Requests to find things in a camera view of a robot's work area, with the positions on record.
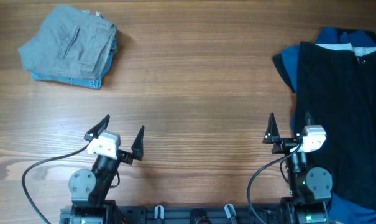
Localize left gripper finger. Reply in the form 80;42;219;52
131;126;145;161
84;114;110;141

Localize black shorts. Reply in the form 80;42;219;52
294;42;376;211

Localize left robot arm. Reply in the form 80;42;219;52
59;115;145;224

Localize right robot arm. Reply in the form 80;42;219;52
262;113;333;224

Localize blue folded denim shorts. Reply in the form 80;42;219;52
30;39;118;89

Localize blue polo shirt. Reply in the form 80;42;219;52
272;27;376;223

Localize grey folded shorts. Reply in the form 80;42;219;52
18;5;117;80

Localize right black cable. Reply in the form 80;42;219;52
247;136;303;224

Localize black cable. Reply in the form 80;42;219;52
247;136;303;224
21;141;92;224

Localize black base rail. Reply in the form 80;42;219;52
59;203;331;224

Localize left black cable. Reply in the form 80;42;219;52
21;141;92;224

